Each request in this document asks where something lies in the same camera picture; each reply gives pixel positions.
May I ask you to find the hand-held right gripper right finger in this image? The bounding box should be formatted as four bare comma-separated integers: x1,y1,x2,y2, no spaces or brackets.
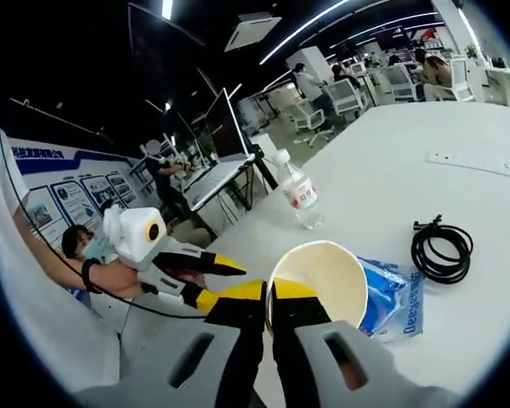
271,278,460,408

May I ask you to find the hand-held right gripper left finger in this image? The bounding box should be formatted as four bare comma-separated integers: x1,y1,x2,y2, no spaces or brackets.
74,278,268,408

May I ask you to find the white paper cup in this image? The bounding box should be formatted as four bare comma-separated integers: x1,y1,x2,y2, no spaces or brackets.
265,240,370,339

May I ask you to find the blue plastic packet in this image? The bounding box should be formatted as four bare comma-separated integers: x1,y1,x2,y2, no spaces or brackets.
359,256,409,337

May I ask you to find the clear bag with blue pad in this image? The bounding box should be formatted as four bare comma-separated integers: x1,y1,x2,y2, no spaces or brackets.
356,254,426,345

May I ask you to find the clear water bottle red label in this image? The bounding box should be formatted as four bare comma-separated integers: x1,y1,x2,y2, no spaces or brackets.
271,148,325,230

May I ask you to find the person's left hand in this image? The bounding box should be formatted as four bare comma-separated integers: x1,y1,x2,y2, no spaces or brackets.
97,258,146,299

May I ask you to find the laptop stand with black legs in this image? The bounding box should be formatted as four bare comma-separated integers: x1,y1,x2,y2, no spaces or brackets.
190,146,280,239

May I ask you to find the white laptop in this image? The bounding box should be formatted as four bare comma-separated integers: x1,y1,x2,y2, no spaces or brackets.
181,88,256,212

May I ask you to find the white table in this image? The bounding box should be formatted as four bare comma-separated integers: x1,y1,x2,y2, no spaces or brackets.
122,101,510,408

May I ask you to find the white mesh office chair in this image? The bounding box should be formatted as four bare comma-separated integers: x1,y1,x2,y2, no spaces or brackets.
384,63,417,101
448,59,477,103
325,78,369,120
286,104,337,148

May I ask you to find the ceiling air conditioner unit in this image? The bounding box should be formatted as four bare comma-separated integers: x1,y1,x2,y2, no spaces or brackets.
224,11,285,53

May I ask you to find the white power strip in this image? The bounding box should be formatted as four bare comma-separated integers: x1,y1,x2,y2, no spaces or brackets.
424,150,510,176

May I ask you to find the long ceiling light strip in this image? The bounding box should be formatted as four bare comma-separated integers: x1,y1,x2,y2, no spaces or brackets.
258,0,358,65

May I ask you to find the white office desk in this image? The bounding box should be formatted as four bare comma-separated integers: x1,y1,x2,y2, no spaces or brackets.
484,42,510,107

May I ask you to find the black wrist strap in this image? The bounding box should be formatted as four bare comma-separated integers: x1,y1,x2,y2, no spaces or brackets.
81,258,99,294

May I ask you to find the blue white wall display board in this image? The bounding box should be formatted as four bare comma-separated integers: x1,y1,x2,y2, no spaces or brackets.
0,138,150,243

